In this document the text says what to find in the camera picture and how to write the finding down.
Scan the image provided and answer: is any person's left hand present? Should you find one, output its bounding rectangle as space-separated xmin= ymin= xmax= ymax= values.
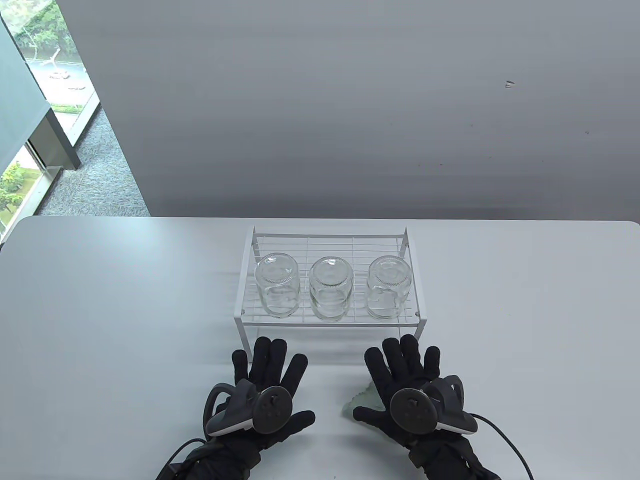
xmin=212 ymin=336 xmax=317 ymax=451

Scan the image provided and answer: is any person's right hand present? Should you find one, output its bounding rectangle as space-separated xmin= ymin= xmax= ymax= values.
xmin=352 ymin=334 xmax=476 ymax=451

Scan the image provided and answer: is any green fish scale cleaning cloth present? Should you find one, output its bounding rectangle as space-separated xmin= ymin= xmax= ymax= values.
xmin=341 ymin=380 xmax=386 ymax=418

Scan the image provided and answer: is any clear glass jar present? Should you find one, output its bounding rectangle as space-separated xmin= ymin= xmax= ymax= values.
xmin=254 ymin=253 xmax=301 ymax=319
xmin=308 ymin=256 xmax=355 ymax=322
xmin=366 ymin=255 xmax=413 ymax=321

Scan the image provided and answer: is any person's right forearm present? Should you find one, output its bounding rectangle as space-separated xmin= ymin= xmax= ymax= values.
xmin=407 ymin=442 xmax=501 ymax=480

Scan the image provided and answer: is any grey black hand controller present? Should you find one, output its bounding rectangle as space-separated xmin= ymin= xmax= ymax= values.
xmin=389 ymin=375 xmax=478 ymax=435
xmin=202 ymin=379 xmax=293 ymax=438

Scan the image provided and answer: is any dark grey window column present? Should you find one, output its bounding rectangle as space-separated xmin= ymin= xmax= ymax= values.
xmin=0 ymin=12 xmax=82 ymax=173

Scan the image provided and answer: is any glass window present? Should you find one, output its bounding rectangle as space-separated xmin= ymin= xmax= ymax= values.
xmin=0 ymin=0 xmax=101 ymax=241

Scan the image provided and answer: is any white wire rack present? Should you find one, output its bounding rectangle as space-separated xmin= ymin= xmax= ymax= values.
xmin=233 ymin=226 xmax=427 ymax=364

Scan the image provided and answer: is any black cable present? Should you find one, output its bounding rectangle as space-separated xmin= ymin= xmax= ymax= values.
xmin=470 ymin=412 xmax=538 ymax=480
xmin=155 ymin=438 xmax=208 ymax=480

